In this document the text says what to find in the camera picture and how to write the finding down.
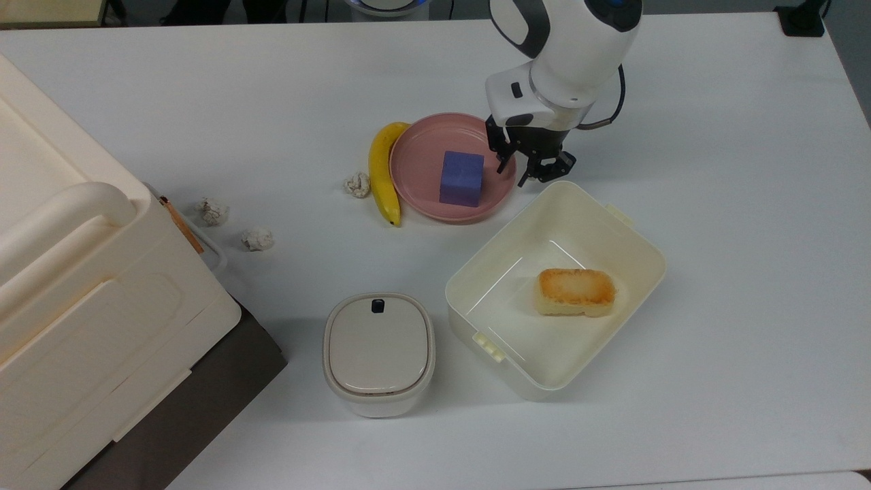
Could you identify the crumpled white paper ball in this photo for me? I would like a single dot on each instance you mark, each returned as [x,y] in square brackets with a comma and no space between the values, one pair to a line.
[211,211]
[357,184]
[257,239]

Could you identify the purple foam cube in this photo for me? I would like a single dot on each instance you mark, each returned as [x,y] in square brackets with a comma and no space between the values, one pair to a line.
[461,178]

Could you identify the yellow banana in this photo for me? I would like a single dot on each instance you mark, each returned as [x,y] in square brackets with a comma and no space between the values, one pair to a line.
[381,178]

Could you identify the cream open plastic container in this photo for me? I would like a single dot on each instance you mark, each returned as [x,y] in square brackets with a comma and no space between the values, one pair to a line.
[544,354]

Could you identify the dark brown base board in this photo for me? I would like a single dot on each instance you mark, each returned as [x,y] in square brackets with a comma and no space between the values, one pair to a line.
[204,398]

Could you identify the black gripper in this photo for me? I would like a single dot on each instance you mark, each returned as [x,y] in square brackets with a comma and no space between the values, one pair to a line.
[537,143]

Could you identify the large cream storage box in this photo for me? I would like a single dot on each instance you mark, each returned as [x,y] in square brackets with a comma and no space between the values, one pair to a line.
[88,320]

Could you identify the wooden side table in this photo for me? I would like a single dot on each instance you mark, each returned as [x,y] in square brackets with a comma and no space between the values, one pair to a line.
[47,12]

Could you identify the small white lidded bin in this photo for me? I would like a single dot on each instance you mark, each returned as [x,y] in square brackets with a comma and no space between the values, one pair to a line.
[378,350]

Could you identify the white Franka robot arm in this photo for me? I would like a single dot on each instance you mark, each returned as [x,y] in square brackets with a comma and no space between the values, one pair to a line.
[578,47]

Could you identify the pink round plate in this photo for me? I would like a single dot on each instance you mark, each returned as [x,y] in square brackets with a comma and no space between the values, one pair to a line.
[422,160]

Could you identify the toasted bread piece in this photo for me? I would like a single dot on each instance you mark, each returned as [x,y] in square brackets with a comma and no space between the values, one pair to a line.
[575,291]

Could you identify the black table clamp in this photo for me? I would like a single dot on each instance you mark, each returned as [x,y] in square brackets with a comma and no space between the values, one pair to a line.
[801,19]

